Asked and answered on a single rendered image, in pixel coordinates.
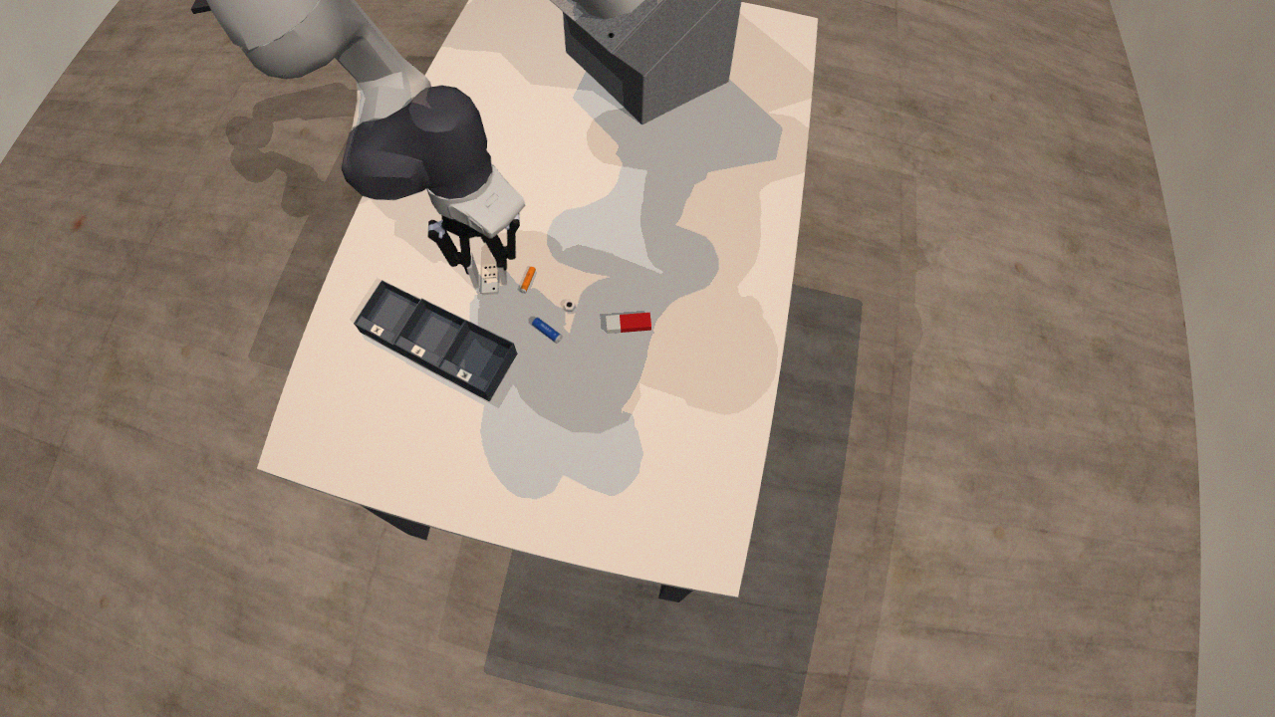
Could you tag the white domino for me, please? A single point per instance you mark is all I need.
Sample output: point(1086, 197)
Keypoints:
point(489, 279)

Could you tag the red and white eraser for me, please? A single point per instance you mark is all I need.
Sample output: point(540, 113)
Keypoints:
point(628, 323)

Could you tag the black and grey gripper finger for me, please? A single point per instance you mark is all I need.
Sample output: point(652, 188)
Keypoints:
point(465, 258)
point(500, 252)

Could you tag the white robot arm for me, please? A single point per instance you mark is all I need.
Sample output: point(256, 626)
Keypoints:
point(406, 137)

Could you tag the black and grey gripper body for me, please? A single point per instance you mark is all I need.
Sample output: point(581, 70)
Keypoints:
point(458, 227)

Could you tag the blue battery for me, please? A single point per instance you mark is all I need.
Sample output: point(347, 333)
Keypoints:
point(547, 330)

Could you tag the dark grey rack of three bins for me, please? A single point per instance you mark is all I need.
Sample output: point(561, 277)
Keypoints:
point(433, 338)

